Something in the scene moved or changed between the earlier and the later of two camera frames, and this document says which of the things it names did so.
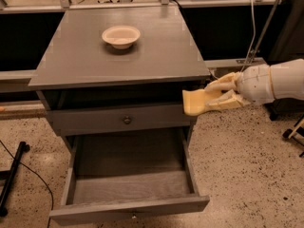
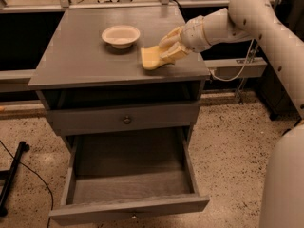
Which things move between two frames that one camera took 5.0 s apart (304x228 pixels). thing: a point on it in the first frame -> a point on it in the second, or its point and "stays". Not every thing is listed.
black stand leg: (9, 175) stays
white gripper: (255, 84) -> (194, 33)
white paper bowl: (121, 36) stays
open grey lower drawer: (119, 175) stays
